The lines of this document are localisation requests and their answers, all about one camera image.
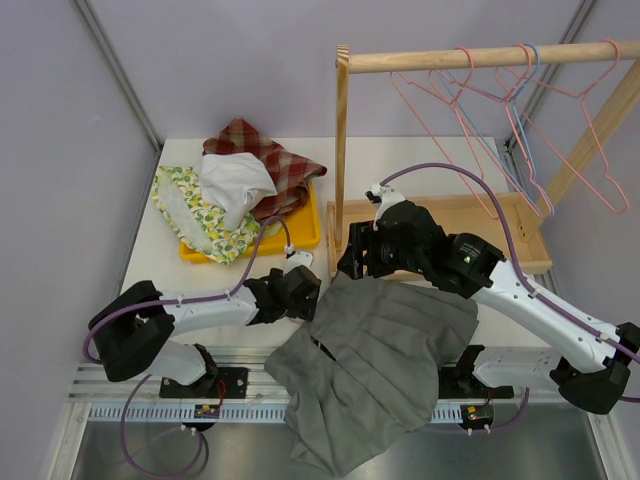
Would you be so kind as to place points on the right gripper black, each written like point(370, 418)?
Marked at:
point(362, 237)

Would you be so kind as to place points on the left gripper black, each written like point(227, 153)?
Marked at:
point(304, 310)

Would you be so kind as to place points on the grey skirt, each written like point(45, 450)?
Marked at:
point(390, 340)

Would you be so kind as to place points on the red plaid skirt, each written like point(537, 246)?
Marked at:
point(291, 173)

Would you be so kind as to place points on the white skirt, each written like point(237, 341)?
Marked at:
point(236, 183)

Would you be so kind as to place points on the lemon print skirt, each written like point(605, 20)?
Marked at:
point(201, 227)

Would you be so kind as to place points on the blue hanger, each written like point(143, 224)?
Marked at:
point(501, 156)

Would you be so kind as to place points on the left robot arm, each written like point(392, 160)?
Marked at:
point(133, 335)

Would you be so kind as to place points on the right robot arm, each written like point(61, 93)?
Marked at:
point(585, 360)

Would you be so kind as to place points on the yellow plastic tray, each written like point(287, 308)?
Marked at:
point(304, 229)

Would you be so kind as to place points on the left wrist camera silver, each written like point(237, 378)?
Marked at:
point(299, 258)

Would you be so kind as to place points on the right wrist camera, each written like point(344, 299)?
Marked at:
point(383, 197)

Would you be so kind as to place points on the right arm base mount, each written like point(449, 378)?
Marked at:
point(482, 372)

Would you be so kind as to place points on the aluminium rail frame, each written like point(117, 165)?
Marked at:
point(368, 345)

